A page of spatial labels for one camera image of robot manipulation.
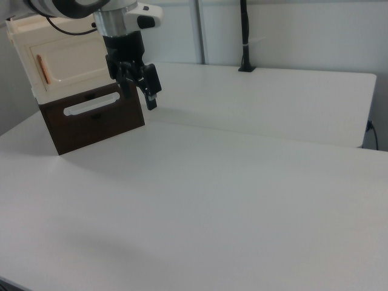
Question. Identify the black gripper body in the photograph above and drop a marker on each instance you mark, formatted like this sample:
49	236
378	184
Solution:
125	47

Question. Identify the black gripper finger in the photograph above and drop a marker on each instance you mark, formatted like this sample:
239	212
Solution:
151	82
126	82

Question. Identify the cream cabinet door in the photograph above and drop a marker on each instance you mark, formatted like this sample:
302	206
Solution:
75	60

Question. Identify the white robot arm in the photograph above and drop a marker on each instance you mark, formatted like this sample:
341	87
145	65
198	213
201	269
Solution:
115	16

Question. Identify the cream plastic cabinet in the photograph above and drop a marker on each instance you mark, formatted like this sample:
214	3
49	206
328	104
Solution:
21	45

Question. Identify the dark brown wooden drawer box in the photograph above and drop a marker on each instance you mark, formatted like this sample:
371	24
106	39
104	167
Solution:
100	127

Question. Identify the black clamped pole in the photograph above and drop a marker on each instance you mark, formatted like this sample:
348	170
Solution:
246	36

